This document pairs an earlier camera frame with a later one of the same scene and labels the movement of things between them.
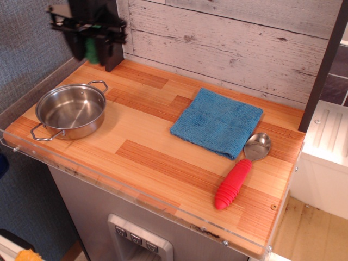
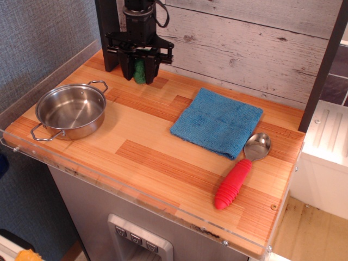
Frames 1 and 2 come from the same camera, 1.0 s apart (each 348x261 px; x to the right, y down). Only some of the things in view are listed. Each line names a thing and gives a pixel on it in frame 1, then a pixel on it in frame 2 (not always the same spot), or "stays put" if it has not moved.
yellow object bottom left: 28,255 stays put
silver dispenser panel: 134,242 stays put
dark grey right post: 324,67 stays put
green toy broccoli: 91,48 → 139,73
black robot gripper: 98,18 → 140,42
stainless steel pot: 76,111 stays put
